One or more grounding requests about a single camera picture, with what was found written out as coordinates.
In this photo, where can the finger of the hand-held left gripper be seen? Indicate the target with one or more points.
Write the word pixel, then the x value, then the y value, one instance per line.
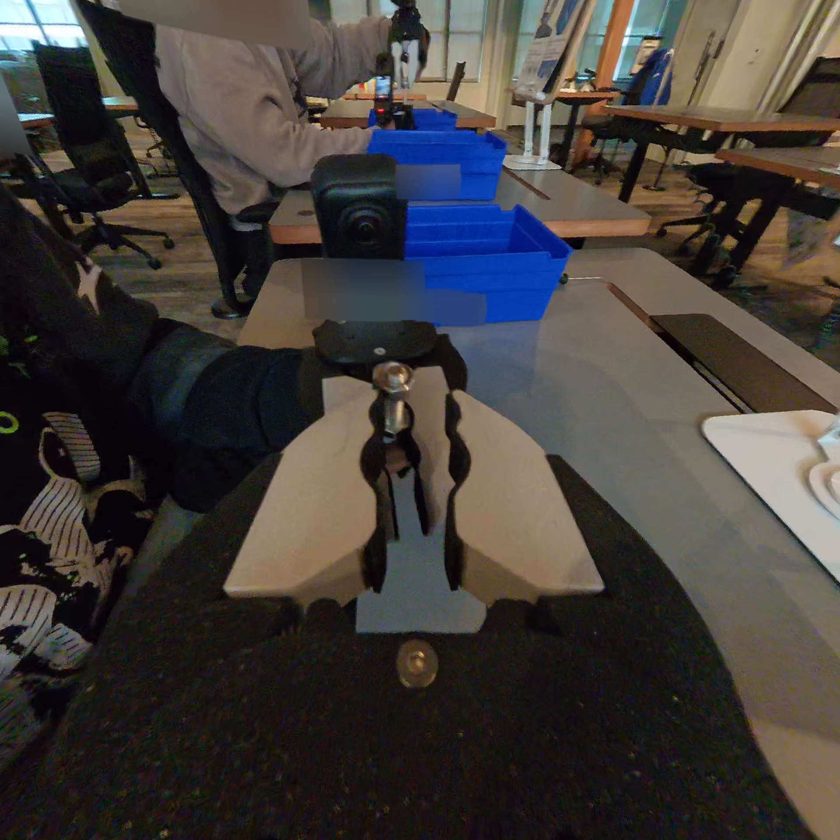
pixel 430 387
pixel 344 394

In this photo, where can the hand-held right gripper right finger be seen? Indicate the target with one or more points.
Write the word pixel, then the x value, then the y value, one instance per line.
pixel 525 525

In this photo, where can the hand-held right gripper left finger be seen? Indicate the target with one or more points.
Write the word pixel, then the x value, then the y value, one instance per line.
pixel 295 525

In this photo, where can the silver hex bolt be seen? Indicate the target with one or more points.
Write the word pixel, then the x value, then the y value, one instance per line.
pixel 395 413

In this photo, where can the person's left forearm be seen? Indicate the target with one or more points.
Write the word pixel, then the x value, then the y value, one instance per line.
pixel 177 367

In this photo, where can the person's left hand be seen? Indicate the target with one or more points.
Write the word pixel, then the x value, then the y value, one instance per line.
pixel 249 407

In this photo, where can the black office chair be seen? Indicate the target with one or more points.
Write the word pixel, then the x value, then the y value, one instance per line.
pixel 85 184
pixel 728 177
pixel 229 262

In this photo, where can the thin metal pin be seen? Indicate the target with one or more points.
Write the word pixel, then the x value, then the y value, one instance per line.
pixel 563 279

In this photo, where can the black printed shirt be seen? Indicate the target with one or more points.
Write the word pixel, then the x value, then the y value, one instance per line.
pixel 59 525

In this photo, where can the white tray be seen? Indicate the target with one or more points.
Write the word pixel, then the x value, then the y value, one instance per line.
pixel 754 459

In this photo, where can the white sign stand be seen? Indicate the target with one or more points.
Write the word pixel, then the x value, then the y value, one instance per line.
pixel 530 131

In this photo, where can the black desk pad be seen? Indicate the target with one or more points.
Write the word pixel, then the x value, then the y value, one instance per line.
pixel 735 361

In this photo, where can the small white object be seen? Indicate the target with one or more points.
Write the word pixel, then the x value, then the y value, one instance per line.
pixel 828 485

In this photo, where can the small wooden desk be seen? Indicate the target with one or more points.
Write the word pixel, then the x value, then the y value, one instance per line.
pixel 590 96

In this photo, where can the wooden pillar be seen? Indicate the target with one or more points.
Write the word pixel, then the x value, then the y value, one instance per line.
pixel 610 52

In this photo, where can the blue jacket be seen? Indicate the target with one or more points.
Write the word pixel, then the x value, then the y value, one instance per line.
pixel 656 79

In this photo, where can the wooden top desk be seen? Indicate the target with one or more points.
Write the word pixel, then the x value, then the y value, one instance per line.
pixel 709 118
pixel 787 164

